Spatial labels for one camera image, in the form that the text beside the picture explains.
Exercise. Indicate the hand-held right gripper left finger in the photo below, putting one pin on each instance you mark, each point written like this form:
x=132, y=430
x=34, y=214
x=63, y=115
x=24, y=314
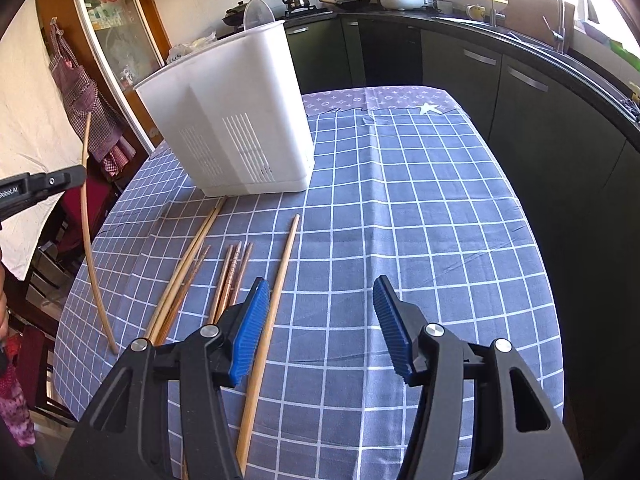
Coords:
x=250, y=332

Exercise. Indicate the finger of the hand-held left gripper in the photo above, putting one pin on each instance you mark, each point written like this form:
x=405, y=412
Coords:
x=57, y=179

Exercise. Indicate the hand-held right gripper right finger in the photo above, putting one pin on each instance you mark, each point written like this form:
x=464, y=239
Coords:
x=392, y=332

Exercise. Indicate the bunch of brown chopsticks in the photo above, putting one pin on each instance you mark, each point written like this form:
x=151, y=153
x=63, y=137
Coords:
x=231, y=275

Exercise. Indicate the long light wooden chopstick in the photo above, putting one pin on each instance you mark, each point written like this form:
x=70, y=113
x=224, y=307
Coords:
x=192, y=255
x=90, y=260
x=200, y=252
x=287, y=260

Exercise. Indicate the white plastic utensil holder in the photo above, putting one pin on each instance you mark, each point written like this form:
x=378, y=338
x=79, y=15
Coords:
x=235, y=110

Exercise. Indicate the red checked apron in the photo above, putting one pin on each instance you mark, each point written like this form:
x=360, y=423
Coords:
x=82, y=95

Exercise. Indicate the blue checked tablecloth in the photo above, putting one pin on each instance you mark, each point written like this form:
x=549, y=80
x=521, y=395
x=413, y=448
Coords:
x=400, y=210

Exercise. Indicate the glass sliding door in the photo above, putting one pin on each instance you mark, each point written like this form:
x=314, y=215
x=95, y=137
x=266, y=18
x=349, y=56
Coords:
x=115, y=25

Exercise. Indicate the red wooden chair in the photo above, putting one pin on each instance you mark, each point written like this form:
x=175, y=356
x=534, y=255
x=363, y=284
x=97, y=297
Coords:
x=35, y=360

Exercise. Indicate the white plastic bag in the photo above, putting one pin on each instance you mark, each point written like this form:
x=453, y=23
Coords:
x=190, y=45

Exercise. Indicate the pink floral cloth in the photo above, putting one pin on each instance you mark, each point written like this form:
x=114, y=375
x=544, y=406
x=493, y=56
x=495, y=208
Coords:
x=15, y=400

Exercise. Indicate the black wok with lid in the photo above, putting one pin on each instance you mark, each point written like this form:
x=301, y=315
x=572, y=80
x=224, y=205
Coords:
x=233, y=14

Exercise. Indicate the clear plastic lid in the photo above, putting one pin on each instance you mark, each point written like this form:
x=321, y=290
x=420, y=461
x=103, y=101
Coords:
x=257, y=12

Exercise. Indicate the steel kettle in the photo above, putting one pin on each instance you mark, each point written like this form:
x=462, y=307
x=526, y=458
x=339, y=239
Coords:
x=299, y=1

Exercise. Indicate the black gas stove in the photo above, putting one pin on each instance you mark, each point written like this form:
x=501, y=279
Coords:
x=307, y=11

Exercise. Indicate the dark stone countertop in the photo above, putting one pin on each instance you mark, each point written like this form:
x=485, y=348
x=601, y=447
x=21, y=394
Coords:
x=550, y=57

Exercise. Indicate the yellow and white mug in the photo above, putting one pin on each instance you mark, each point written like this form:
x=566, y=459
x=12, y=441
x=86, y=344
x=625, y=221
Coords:
x=476, y=11

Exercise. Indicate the black frying pan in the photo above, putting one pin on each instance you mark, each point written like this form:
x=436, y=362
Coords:
x=350, y=0

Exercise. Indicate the brown cutting board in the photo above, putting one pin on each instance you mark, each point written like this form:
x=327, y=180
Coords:
x=537, y=15

